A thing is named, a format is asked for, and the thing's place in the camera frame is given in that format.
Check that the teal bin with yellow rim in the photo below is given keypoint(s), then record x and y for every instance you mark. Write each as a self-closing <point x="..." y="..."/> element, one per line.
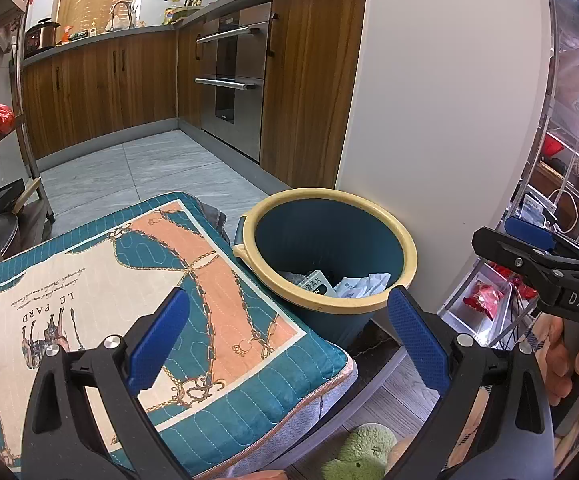
<point x="341" y="234"/>

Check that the teal patterned cushion mat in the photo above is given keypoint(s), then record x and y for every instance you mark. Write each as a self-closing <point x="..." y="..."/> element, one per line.
<point x="246" y="379"/>

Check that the person's right hand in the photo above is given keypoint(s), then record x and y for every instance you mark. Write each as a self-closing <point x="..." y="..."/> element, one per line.
<point x="561" y="364"/>

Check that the rice cooker on counter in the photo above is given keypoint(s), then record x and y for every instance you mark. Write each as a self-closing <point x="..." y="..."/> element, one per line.
<point x="40" y="37"/>

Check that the wooden kitchen cabinets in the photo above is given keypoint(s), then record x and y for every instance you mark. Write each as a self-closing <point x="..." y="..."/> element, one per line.
<point x="95" y="88"/>

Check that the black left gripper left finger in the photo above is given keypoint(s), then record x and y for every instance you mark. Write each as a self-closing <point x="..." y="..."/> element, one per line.
<point x="84" y="419"/>

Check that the stainless steel built-in oven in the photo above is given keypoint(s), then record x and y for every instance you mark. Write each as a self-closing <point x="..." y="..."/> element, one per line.
<point x="233" y="50"/>

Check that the white paper trash in bin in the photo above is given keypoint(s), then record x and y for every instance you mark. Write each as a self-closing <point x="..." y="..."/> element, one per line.
<point x="347" y="288"/>

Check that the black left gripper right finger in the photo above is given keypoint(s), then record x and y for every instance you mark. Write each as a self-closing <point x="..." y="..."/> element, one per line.
<point x="492" y="419"/>

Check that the wire rack with goods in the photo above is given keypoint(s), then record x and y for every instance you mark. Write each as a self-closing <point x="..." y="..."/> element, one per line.
<point x="491" y="303"/>

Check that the green plush toy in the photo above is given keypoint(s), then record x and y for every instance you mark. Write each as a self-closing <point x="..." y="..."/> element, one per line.
<point x="364" y="455"/>

